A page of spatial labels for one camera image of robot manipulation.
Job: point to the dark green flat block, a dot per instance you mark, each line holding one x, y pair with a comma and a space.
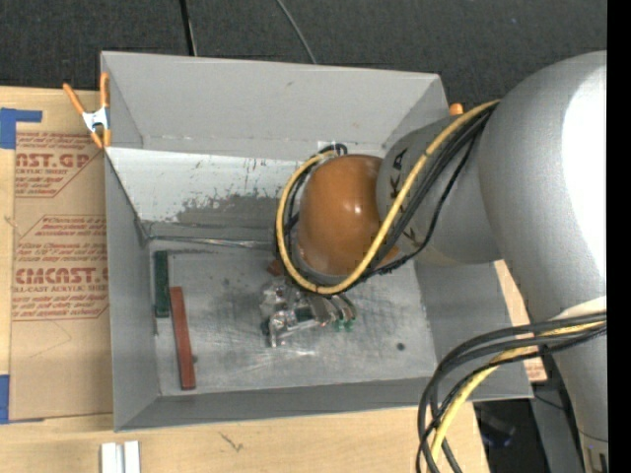
161, 284

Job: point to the brown cardboard board red print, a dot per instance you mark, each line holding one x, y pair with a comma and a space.
54, 264

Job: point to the red-brown flat block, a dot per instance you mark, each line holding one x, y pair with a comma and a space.
183, 343

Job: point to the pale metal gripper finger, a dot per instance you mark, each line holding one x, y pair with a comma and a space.
286, 324
276, 297

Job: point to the grey metal bin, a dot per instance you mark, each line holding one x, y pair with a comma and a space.
222, 116

